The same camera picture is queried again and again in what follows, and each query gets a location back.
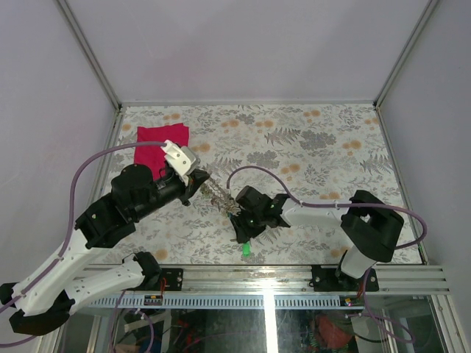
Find aluminium front rail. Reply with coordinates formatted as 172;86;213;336
57;263;452;293

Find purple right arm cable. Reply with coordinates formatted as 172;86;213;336
226;165;428;345

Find floral table mat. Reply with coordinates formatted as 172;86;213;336
98;104;404;265

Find white slotted cable duct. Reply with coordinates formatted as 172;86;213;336
89;293;353;310

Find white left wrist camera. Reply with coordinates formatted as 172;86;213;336
161;140;199;185

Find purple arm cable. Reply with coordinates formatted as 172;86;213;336
0;142;166;349
226;165;428;345

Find green tagged key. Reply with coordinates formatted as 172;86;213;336
242;242;251;257

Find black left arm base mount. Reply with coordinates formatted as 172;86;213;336
144;268;184;293

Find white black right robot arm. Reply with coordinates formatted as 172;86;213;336
230;186;404;290

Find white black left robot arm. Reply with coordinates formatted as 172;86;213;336
1;164;210;336

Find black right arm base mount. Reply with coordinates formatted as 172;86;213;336
309;265;364;292

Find red folded cloth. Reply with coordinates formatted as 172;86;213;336
132;124;191;170

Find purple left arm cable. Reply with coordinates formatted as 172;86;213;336
0;142;166;349

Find grey metal key organiser ring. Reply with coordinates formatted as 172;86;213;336
200;182;242;220

